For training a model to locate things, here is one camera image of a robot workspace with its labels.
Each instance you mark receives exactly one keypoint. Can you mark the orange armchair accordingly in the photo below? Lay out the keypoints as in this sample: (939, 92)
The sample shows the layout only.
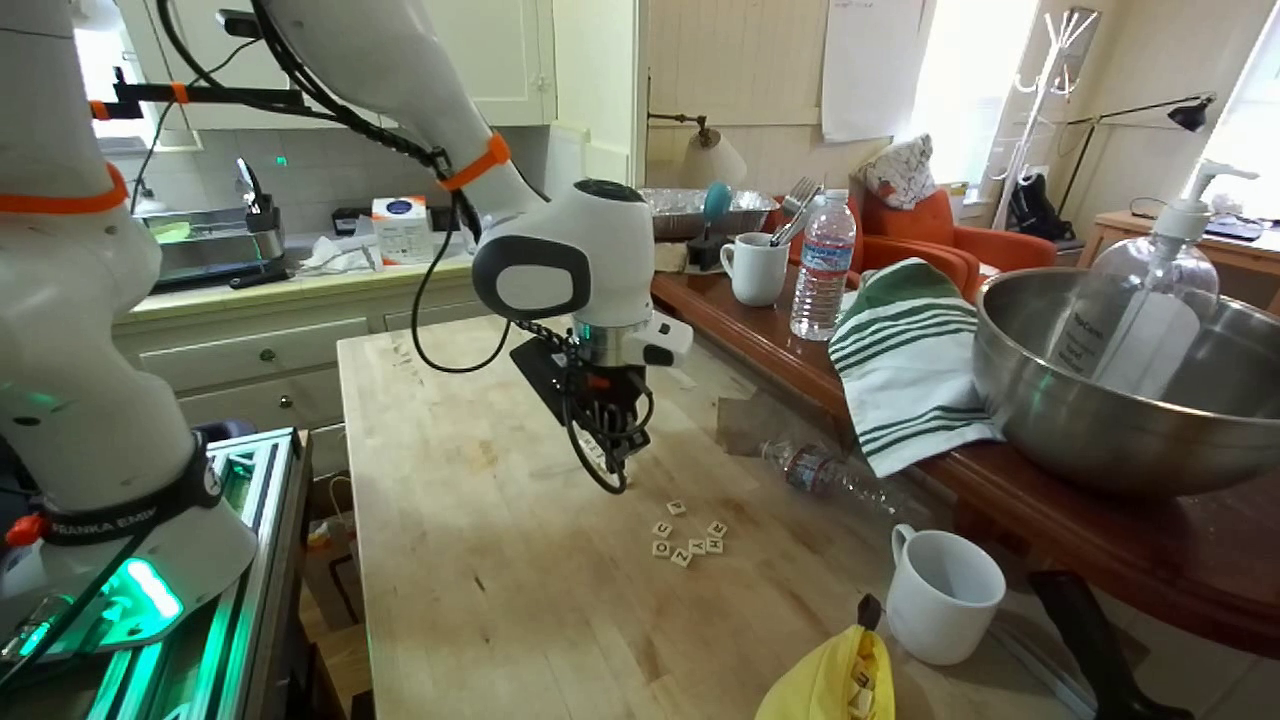
(961, 254)

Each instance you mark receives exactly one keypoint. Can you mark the yellow plastic bowl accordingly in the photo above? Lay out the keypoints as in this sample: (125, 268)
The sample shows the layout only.
(847, 678)

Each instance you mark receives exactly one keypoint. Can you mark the clear soap dispenser bottle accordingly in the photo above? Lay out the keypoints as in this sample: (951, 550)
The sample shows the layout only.
(1140, 306)

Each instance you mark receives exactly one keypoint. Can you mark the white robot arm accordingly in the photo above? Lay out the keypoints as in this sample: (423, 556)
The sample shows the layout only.
(134, 530)

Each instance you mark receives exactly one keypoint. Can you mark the clear water bottle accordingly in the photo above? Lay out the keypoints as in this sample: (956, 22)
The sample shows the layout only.
(827, 262)

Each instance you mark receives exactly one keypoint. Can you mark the steel mixing bowl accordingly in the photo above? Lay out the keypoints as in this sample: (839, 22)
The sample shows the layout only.
(1190, 411)

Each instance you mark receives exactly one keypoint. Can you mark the black desk lamp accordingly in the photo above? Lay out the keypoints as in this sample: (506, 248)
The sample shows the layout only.
(1187, 114)

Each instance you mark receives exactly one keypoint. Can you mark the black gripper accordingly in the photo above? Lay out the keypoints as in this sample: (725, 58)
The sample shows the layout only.
(599, 384)

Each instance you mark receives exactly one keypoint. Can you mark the white mug on table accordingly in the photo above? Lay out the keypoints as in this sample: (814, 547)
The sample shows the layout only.
(942, 595)

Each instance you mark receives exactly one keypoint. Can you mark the dark wooden side table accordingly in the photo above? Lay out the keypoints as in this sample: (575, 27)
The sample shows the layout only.
(1171, 507)

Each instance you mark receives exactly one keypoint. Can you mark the white mug with utensils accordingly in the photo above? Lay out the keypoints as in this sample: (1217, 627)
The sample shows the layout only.
(755, 267)

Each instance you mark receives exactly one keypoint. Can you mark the white coat rack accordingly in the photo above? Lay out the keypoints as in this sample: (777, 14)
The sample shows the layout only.
(1041, 98)

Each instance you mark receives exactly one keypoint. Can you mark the striped green white towel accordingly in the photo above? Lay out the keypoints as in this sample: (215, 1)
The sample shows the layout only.
(905, 366)

